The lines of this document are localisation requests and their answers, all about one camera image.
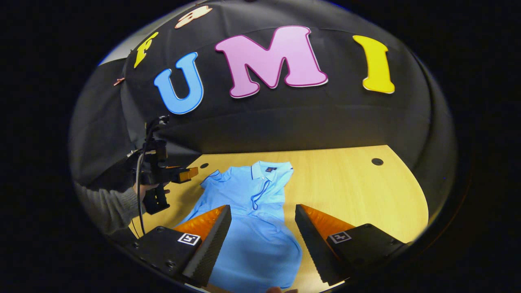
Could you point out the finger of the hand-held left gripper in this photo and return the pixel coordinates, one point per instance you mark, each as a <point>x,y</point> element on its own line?
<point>189,174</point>

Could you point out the black backdrop cloth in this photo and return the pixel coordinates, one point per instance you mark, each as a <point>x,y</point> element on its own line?
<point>285,118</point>

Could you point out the light blue T-shirt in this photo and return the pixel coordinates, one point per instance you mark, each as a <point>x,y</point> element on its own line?
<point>260,252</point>

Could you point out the orange cloth clip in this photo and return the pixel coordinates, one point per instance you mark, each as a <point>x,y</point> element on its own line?
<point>119,81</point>

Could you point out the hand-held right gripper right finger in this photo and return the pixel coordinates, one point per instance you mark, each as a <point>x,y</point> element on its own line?
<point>313,248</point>

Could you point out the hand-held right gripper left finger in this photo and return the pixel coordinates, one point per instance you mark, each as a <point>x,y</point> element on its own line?
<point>213,248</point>

